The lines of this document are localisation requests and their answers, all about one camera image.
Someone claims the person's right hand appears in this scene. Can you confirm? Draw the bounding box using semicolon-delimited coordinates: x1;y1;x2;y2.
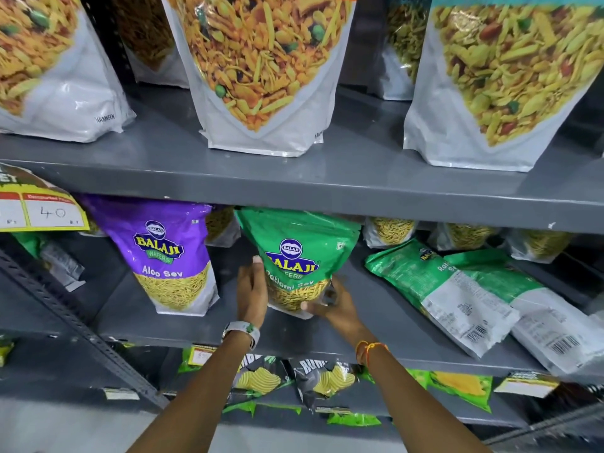
300;276;374;348

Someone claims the person's left hand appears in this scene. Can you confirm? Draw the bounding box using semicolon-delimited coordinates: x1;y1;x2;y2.
231;256;269;328

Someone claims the green snack pouch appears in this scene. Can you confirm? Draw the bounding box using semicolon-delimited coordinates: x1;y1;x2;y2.
234;207;361;320

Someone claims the person's right forearm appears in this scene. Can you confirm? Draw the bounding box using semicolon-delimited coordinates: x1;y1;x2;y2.
360;346;492;453

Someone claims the person's left forearm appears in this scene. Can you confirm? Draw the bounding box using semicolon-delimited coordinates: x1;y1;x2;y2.
126;331;254;453

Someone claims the white wristwatch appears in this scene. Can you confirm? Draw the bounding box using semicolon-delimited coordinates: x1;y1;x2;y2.
221;321;261;351

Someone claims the white pouch thin noodle snack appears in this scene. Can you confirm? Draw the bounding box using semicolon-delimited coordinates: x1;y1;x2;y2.
205;206;242;248
377;0;431;101
504;228;575;265
362;217;419;249
108;0;190;88
428;222;498;252

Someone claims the black chips packet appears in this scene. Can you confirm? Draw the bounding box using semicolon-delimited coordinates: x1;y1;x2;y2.
290;357;361;412
226;354;295;407

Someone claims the small yellow shelf label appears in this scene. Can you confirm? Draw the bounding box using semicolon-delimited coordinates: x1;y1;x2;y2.
188;344;219;368
493;371;561;400

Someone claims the purple snack pouch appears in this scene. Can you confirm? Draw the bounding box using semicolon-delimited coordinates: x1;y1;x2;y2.
78;193;221;317

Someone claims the green chips packet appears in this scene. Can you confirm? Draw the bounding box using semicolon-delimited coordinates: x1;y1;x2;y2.
407;369;494;414
327;412;382;428

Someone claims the green flat snack packet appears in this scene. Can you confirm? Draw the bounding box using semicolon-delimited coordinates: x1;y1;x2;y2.
364;238;521;359
13;232;87;293
444;249;604;377

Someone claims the grey slotted shelf upright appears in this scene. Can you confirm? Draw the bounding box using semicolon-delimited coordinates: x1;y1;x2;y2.
0;249;170;410

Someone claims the white pouch orange snack mix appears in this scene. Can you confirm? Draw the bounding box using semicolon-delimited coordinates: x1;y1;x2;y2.
0;0;137;143
159;0;358;158

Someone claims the yellow price tag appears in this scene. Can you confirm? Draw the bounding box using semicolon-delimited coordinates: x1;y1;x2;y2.
0;163;90;233

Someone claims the white pouch yellow snack mix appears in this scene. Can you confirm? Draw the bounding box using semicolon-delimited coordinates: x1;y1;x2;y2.
403;0;604;173

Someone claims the orange thread bracelet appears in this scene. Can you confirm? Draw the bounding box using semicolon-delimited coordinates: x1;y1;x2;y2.
355;341;390;368

